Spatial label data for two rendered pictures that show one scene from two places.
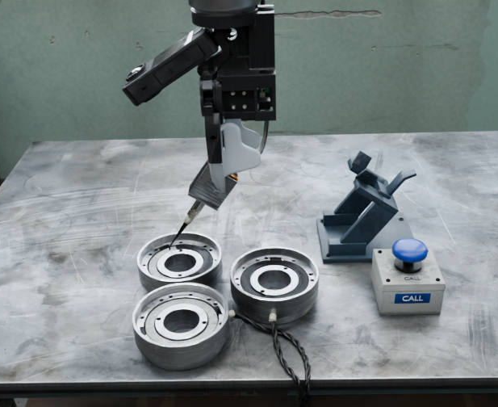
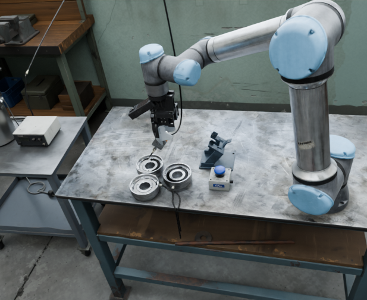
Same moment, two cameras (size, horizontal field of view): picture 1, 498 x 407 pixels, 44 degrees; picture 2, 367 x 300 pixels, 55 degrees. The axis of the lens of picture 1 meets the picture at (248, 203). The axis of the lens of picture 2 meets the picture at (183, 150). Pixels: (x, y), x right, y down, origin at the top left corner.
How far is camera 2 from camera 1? 0.62 m
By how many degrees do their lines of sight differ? 15
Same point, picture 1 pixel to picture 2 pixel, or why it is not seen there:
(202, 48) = (150, 105)
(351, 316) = (200, 189)
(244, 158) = (166, 136)
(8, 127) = (114, 76)
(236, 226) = (175, 150)
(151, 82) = (135, 113)
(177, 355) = (140, 197)
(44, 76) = (129, 53)
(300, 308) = (182, 185)
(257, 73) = (167, 113)
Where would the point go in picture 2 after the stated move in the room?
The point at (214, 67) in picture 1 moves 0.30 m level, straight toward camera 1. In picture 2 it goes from (155, 109) to (133, 171)
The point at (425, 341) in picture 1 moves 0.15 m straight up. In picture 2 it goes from (219, 200) to (217, 168)
